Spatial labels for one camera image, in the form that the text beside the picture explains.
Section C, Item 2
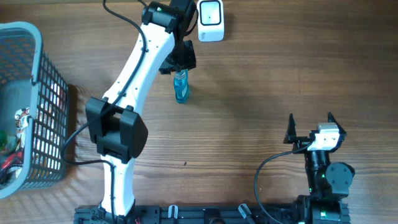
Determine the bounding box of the brown cream snack pouch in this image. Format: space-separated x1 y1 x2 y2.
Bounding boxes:
14 108 30 143

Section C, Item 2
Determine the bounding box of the green drink bottle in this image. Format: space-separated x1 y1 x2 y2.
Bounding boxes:
0 131 17 154

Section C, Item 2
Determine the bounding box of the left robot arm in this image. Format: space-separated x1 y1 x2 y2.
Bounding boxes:
85 0 197 223

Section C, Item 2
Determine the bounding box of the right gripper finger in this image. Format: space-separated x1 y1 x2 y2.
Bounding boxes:
328 112 346 133
283 113 297 144

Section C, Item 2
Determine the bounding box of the red black snack packet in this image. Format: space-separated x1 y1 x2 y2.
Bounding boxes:
1 149 24 184

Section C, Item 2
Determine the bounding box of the blue mouthwash bottle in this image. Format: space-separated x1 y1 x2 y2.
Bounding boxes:
174 70 189 103

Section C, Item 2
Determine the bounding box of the grey plastic mesh basket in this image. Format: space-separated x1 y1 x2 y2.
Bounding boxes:
1 22 70 198

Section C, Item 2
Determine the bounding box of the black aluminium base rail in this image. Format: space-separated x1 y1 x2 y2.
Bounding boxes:
73 203 351 224

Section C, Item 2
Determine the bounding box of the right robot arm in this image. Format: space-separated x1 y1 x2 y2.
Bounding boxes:
284 113 355 224

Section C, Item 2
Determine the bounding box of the white barcode scanner box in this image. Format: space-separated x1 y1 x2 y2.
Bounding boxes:
197 0 224 42

